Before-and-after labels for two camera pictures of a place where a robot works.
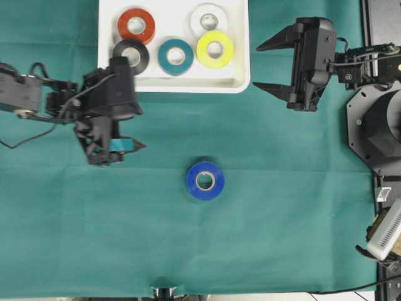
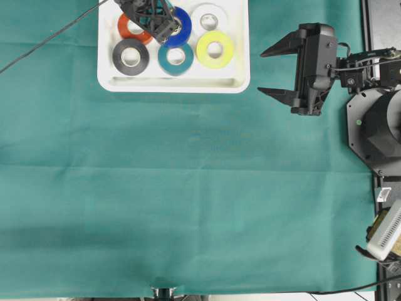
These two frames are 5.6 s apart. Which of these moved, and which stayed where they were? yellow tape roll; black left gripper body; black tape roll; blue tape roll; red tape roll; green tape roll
Moved: blue tape roll; black left gripper body
Stayed: red tape roll; yellow tape roll; green tape roll; black tape roll
